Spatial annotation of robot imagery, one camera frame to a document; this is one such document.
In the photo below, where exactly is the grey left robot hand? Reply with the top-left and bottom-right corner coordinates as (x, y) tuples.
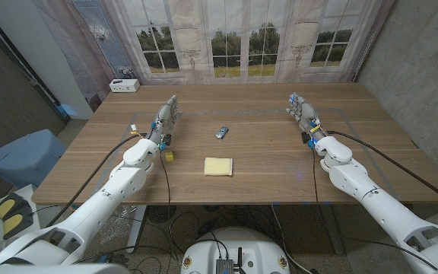
(148, 94), (184, 145)

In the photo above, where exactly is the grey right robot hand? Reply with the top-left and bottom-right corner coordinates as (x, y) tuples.
(285, 91), (329, 143)

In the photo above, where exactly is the pale yellow sponge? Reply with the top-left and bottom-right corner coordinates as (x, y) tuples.
(203, 157), (234, 177)

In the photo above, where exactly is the printed window backdrop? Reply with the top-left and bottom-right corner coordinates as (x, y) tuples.
(32, 0), (397, 112)

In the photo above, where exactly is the white table leg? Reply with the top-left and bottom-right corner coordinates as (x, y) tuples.
(126, 205), (148, 254)

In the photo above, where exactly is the grey table leg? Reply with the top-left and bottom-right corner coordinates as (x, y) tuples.
(319, 202), (345, 255)

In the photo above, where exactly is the blue covered bin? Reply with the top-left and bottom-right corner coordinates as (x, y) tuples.
(0, 128), (67, 190)

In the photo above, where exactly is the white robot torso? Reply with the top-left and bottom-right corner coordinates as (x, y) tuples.
(180, 227), (291, 274)

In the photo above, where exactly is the grey box on torso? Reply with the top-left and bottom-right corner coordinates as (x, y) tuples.
(214, 258), (235, 274)

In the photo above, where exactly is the black yellow foot pedal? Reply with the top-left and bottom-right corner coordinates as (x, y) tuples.
(0, 192), (34, 241)

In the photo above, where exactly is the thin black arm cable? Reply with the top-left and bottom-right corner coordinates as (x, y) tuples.
(159, 149), (178, 262)
(311, 147), (438, 271)

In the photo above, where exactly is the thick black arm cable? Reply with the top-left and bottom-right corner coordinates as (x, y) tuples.
(46, 132), (148, 228)
(327, 130), (438, 212)

